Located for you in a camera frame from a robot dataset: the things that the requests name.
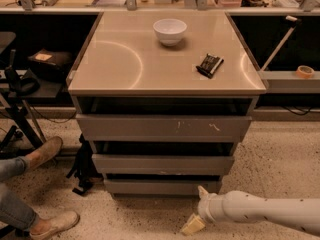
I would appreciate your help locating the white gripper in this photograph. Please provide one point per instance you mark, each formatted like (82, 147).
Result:
(205, 208)

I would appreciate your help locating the grey bottom drawer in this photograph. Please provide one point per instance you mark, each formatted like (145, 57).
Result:
(180, 188)

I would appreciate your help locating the grey drawer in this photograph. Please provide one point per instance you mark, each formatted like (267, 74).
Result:
(169, 128)
(180, 188)
(162, 165)

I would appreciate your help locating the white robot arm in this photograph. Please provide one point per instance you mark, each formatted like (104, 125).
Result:
(240, 207)

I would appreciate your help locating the grey middle drawer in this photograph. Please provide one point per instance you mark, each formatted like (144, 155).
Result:
(162, 165)

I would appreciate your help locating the grey drawer cabinet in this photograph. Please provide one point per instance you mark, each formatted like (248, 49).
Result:
(125, 70)

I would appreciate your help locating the grey top drawer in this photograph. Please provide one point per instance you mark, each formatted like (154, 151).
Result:
(169, 128)

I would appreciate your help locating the black snack packet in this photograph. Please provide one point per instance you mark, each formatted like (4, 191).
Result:
(209, 65)

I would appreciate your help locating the tan lower shoe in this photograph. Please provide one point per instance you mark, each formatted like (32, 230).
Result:
(47, 228)

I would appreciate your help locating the tan shoe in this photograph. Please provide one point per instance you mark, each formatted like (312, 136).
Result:
(47, 228)
(44, 153)

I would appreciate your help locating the tan upper shoe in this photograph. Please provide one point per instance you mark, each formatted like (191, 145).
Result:
(44, 153)

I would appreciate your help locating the tan tape roll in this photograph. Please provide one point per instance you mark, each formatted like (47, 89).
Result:
(304, 72)

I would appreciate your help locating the white ceramic bowl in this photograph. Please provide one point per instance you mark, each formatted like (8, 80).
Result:
(169, 32)

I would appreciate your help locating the blue jeans lower leg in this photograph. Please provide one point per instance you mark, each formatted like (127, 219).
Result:
(14, 211)

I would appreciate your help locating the blue jeans leg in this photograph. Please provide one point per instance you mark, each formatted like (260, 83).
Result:
(14, 211)
(13, 167)

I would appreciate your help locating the blue jeans upper leg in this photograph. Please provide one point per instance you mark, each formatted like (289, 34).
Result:
(13, 167)

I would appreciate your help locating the black bag with label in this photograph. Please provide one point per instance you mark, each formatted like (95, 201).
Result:
(52, 66)

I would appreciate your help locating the black headphones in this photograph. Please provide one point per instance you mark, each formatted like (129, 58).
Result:
(21, 86)

